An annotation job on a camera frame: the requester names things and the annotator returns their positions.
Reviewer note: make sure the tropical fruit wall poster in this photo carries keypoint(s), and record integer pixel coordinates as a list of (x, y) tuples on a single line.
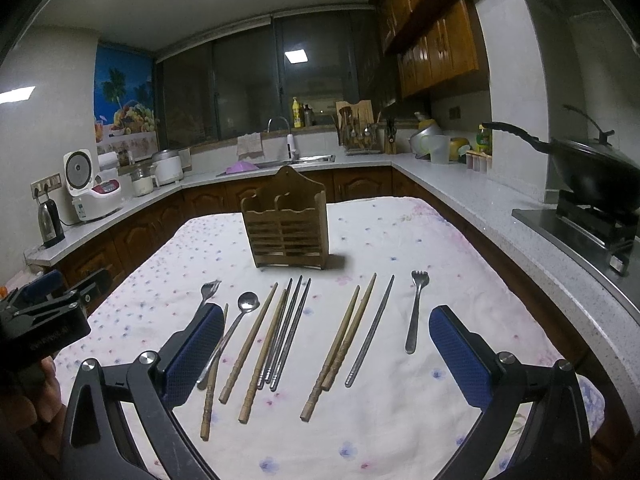
[(125, 95)]

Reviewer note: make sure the row of spice jars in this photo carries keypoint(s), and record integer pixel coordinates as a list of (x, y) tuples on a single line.
[(478, 162)]

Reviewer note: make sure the knife block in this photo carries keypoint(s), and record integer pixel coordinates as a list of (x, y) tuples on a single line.
[(390, 140)]

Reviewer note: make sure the dark bottle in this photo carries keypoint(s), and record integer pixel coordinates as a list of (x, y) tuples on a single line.
[(308, 116)]

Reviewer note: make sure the wooden utensil holder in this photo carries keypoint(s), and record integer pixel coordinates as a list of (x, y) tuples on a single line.
[(285, 230)]

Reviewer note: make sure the person's left hand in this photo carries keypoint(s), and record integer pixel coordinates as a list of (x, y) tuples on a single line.
[(50, 385)]

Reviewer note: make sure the white paper roll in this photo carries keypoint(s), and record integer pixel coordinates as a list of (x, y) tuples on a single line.
[(107, 165)]

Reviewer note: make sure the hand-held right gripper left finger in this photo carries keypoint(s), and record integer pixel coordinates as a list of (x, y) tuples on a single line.
[(197, 345)]

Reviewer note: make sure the white rice cooker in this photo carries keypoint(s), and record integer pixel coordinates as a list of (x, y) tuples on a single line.
[(85, 185)]

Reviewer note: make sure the wooden upper cabinets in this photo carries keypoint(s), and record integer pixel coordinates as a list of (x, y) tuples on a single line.
[(440, 45)]

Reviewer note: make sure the wall socket strip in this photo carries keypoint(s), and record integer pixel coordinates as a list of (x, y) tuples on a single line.
[(46, 184)]

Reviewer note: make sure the beige dish towel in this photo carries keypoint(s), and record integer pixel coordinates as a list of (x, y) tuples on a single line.
[(250, 145)]

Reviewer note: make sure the metal spoon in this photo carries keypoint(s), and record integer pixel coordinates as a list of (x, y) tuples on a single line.
[(248, 301)]

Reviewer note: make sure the metal fork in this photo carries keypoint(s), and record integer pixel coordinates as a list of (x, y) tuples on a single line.
[(207, 291), (415, 320)]

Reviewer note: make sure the purple plastic basin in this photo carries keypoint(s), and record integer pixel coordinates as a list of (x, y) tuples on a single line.
[(242, 167)]

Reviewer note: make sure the metal sink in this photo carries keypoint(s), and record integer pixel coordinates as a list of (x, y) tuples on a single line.
[(300, 160)]

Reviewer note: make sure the dish rack with utensils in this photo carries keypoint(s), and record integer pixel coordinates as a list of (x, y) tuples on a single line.
[(360, 140)]

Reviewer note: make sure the gas stove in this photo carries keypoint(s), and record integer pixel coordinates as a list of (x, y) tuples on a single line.
[(550, 225)]

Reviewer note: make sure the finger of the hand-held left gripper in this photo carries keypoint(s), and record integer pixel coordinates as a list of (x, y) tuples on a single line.
[(95, 282), (42, 285)]

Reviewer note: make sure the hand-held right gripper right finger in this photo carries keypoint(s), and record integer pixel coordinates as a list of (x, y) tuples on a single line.
[(460, 355)]

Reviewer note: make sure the wooden chopstick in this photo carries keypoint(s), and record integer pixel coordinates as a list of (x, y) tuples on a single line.
[(256, 380), (329, 360), (210, 395), (351, 330), (247, 345)]

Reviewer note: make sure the metal faucet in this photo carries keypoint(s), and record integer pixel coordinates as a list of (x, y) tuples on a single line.
[(290, 147)]

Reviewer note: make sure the dark wall socket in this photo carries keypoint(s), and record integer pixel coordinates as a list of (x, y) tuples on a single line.
[(454, 112)]

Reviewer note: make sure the translucent plastic cup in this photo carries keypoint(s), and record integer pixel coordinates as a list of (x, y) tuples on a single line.
[(440, 150)]

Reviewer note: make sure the dark kitchen window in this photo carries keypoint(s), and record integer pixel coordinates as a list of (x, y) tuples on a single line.
[(240, 85)]

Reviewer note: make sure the wooden cutting board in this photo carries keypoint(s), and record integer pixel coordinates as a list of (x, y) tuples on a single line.
[(362, 109)]

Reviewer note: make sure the metal chopstick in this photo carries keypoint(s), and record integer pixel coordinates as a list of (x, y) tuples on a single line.
[(284, 330), (371, 330), (292, 335), (275, 335)]

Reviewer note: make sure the green yellow-cap bottle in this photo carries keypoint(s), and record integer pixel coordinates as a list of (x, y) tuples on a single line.
[(483, 141)]

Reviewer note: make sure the white pot with lid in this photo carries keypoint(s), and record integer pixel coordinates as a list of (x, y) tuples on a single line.
[(167, 167)]

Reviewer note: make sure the metal pot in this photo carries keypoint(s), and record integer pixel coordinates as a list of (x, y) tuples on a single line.
[(420, 141)]

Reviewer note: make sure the yellow bottle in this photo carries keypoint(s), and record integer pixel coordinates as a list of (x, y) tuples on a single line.
[(297, 115)]

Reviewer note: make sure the black wok with lid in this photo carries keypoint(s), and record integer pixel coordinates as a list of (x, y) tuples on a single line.
[(590, 165)]

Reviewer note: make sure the metal electric kettle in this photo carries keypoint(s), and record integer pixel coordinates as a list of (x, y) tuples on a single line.
[(50, 222)]

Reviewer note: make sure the floral white tablecloth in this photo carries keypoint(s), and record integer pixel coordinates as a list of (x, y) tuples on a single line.
[(400, 435)]

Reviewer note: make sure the small white cooker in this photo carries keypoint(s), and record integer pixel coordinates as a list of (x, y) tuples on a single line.
[(141, 182)]

